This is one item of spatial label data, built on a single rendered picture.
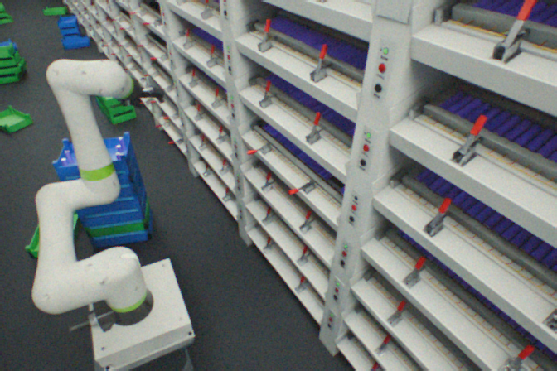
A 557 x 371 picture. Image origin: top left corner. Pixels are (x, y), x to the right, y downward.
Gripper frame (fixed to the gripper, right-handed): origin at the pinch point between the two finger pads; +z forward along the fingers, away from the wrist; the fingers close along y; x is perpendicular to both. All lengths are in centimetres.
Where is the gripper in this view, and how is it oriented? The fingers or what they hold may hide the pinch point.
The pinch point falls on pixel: (149, 101)
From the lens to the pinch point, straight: 156.2
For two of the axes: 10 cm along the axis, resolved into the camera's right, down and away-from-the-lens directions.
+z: 0.2, -0.4, 10.0
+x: -2.4, -9.7, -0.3
